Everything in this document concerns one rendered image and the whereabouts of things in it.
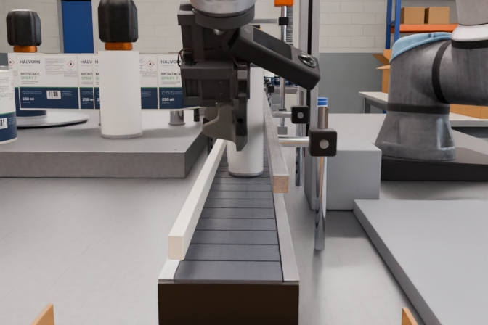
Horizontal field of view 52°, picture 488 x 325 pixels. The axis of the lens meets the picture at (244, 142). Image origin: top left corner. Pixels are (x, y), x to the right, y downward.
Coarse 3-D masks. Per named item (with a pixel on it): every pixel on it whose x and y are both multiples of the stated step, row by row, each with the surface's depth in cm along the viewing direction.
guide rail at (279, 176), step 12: (264, 96) 119; (264, 108) 90; (264, 120) 74; (276, 132) 59; (276, 144) 50; (276, 156) 44; (276, 168) 39; (276, 180) 37; (288, 180) 37; (276, 192) 37
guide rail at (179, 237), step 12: (216, 144) 79; (216, 156) 70; (204, 168) 61; (216, 168) 69; (204, 180) 55; (192, 192) 50; (204, 192) 53; (192, 204) 46; (180, 216) 42; (192, 216) 43; (180, 228) 39; (192, 228) 43; (168, 240) 38; (180, 240) 38; (168, 252) 38; (180, 252) 38
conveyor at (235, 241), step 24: (264, 144) 101; (264, 168) 78; (216, 192) 64; (240, 192) 64; (264, 192) 64; (216, 216) 54; (240, 216) 54; (264, 216) 54; (192, 240) 47; (216, 240) 47; (240, 240) 47; (264, 240) 47; (192, 264) 41; (216, 264) 41; (240, 264) 41; (264, 264) 41
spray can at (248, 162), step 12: (252, 72) 70; (252, 84) 70; (252, 96) 70; (252, 108) 71; (252, 120) 71; (252, 132) 71; (228, 144) 74; (252, 144) 72; (240, 156) 72; (252, 156) 72; (240, 168) 72; (252, 168) 72
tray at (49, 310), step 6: (48, 306) 36; (42, 312) 35; (48, 312) 36; (402, 312) 36; (408, 312) 35; (36, 318) 34; (42, 318) 35; (48, 318) 36; (402, 318) 36; (408, 318) 35; (414, 318) 34; (30, 324) 34; (36, 324) 34; (42, 324) 35; (48, 324) 36; (402, 324) 36; (408, 324) 35; (414, 324) 34
